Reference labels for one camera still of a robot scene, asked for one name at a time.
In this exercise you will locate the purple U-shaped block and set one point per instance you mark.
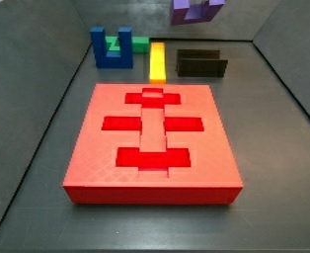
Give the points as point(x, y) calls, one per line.
point(187, 13)

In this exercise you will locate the red board with slots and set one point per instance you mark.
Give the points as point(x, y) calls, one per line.
point(152, 148)

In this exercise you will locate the black angled fixture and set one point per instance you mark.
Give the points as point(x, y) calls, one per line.
point(200, 63)

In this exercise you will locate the yellow long bar block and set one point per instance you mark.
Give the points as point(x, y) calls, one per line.
point(157, 63)

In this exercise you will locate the blue U-shaped block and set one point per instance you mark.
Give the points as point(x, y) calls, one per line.
point(107, 58)

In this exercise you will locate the green zigzag block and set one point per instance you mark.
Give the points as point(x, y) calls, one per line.
point(140, 44)

